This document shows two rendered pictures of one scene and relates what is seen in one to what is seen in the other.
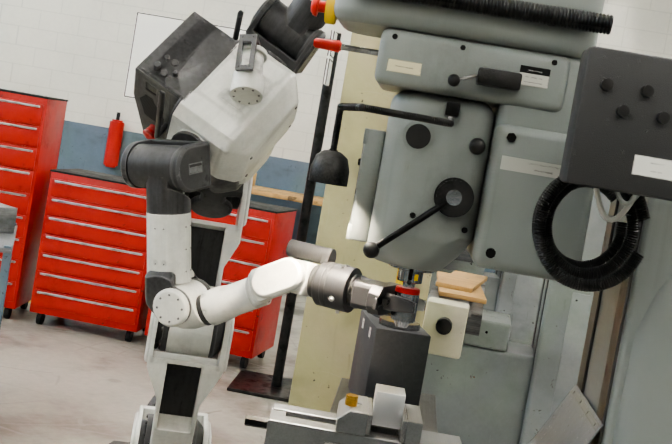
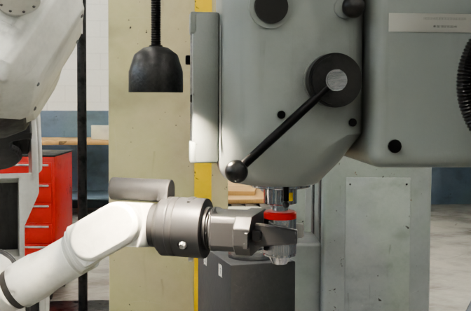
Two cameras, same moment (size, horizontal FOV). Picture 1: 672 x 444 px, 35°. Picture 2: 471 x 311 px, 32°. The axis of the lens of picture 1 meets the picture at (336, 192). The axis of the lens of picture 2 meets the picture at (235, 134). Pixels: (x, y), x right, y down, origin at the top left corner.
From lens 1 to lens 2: 0.86 m
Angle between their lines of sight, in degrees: 10
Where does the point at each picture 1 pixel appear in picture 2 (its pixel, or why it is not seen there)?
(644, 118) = not seen: outside the picture
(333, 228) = (123, 158)
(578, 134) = not seen: outside the picture
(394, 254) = (262, 171)
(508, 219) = (410, 97)
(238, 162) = (22, 92)
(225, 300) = (38, 272)
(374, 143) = (206, 30)
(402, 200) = (263, 97)
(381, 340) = (239, 279)
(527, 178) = (425, 38)
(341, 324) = (148, 251)
